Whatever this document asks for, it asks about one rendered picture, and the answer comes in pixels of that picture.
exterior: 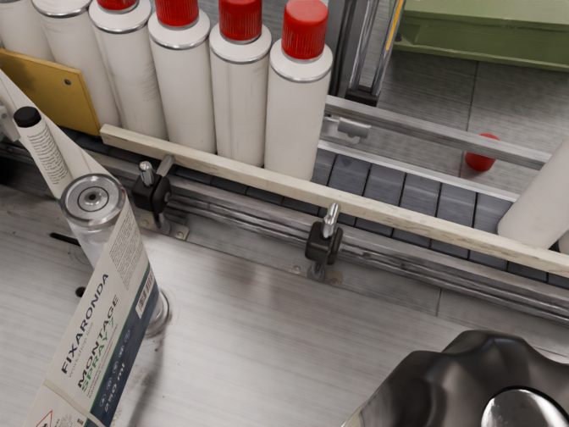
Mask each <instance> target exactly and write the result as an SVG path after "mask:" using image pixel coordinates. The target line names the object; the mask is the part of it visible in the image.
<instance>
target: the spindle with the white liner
mask: <svg viewBox="0 0 569 427"><path fill-rule="evenodd" d="M341 427H569V363H560V362H556V361H554V360H551V359H549V358H547V357H545V356H544V355H542V354H541V353H539V352H538V351H536V350H535V349H534V348H533V347H531V346H530V345H529V344H528V343H527V342H526V341H525V340H524V339H523V338H522V337H520V336H519V335H513V334H510V333H505V332H500V331H494V330H466V331H463V332H462V333H460V334H459V335H458V336H457V337H456V338H455V339H454V340H453V341H452V342H451V343H450V344H449V345H448V346H447V347H446V348H445V349H444V350H443V351H442V352H431V351H414V352H411V353H410V354H408V355H407V356H406V357H405V358H404V359H403V360H402V361H401V362H400V363H399V364H398V365H397V366H396V367H395V368H394V370H393V371H392V372H391V373H390V374H389V376H388V377H387V378H386V379H385V380H384V382H383V383H382V384H381V385H380V386H379V388H378V389H377V390H376V391H375V392H374V393H373V394H372V395H371V396H370V397H369V399H368V400H366V401H365V402H364V403H363V404H362V405H361V406H360V407H358V408H357V409H356V410H355V411H354V413H353V414H352V415H351V416H350V417H349V418H348V419H347V421H346V422H345V423H344V424H343V425H342V426H341Z"/></svg>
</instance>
